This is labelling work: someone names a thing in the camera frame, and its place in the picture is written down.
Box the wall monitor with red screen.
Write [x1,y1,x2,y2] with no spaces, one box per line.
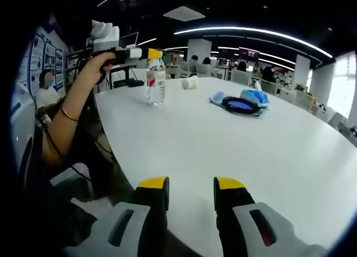
[239,47,260,60]

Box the clear water bottle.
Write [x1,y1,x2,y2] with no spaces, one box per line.
[146,57,167,106]

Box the white grey worn device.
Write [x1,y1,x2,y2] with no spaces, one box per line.
[49,162,94,202]

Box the white square pillar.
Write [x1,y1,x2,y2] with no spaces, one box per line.
[187,38,212,63]
[294,55,311,86]

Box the light blue wipes packet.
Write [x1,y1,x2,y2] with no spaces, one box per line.
[208,90,264,118]

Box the black cable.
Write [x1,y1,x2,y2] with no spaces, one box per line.
[222,96,264,117]

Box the group of office chairs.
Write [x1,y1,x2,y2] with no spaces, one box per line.
[178,60,357,135]

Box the curved ceiling light strip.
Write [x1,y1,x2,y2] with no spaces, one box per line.
[173,26,334,59]

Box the blue tissue pack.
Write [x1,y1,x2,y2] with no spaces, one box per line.
[240,88,271,110]

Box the person's left hand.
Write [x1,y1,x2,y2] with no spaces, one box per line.
[79,51,117,86]

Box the square ceiling air vent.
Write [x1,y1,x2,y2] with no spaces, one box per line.
[163,6,206,22]

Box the clear plastic cup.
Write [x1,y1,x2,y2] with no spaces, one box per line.
[181,76,199,90]

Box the person's dark clothing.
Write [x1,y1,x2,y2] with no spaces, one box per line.
[25,123,134,257]

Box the thin gold bracelet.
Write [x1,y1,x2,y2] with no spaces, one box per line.
[60,106,81,122]

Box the window with white blinds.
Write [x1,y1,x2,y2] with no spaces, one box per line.
[326,52,357,119]

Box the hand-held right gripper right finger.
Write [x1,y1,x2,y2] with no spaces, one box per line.
[213,176,329,257]

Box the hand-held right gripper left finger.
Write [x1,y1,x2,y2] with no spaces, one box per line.
[65,176,170,257]

